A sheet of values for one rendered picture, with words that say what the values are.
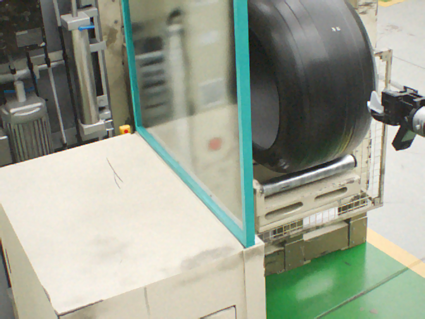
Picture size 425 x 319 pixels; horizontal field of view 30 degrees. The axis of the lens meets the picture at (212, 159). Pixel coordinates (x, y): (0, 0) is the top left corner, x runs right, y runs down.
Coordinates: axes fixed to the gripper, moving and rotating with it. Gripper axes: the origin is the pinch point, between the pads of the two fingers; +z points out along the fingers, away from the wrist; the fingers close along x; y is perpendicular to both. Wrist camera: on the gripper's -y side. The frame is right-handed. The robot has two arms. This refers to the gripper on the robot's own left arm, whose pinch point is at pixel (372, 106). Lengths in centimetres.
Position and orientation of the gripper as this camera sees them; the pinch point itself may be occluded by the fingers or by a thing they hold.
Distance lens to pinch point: 211.0
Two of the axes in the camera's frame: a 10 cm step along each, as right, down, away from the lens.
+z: -4.4, -3.2, 8.4
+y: -0.9, -9.1, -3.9
